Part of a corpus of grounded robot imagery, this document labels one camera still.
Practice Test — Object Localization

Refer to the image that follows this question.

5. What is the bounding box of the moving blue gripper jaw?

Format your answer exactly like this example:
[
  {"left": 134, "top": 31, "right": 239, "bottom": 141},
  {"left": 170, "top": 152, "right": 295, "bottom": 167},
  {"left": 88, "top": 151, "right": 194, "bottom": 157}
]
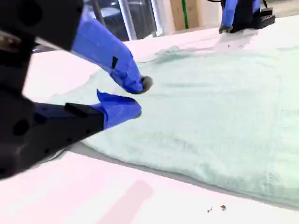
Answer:
[
  {"left": 0, "top": 0, "right": 154, "bottom": 95},
  {"left": 219, "top": 0, "right": 235, "bottom": 34}
]

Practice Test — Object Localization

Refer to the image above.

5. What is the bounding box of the pale green T-shirt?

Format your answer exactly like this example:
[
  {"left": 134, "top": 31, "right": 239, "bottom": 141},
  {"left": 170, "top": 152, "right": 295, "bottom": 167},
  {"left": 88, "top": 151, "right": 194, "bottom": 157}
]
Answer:
[{"left": 52, "top": 29, "right": 299, "bottom": 208}]

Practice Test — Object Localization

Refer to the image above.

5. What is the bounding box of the clear glass panel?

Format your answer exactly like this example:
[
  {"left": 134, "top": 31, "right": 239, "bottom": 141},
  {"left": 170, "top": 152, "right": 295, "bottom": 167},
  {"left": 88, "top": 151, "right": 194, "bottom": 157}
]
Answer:
[{"left": 118, "top": 0, "right": 157, "bottom": 41}]

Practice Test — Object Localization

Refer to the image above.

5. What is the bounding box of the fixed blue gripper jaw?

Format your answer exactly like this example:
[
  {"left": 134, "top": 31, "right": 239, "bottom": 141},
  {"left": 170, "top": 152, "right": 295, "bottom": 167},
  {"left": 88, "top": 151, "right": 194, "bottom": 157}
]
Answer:
[{"left": 0, "top": 89, "right": 142, "bottom": 180}]

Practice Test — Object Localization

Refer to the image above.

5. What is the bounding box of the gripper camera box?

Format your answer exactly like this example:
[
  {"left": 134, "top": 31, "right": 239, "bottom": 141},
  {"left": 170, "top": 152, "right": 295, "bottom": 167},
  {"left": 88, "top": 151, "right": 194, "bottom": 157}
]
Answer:
[{"left": 259, "top": 8, "right": 277, "bottom": 30}]

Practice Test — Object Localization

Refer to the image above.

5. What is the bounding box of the fixed black gripper jaw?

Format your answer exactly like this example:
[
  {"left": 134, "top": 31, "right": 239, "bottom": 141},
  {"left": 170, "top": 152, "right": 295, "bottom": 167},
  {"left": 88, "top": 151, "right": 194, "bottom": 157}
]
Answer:
[{"left": 232, "top": 0, "right": 262, "bottom": 33}]

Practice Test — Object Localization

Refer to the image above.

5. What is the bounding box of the green pole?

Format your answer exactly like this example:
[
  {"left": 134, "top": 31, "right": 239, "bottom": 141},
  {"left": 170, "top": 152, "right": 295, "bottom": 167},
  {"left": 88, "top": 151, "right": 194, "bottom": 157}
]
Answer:
[{"left": 183, "top": 0, "right": 189, "bottom": 30}]

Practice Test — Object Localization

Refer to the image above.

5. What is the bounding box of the wooden board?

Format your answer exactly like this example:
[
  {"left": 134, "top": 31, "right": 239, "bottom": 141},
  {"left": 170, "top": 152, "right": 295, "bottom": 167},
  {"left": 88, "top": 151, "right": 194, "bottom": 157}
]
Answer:
[{"left": 170, "top": 0, "right": 202, "bottom": 30}]

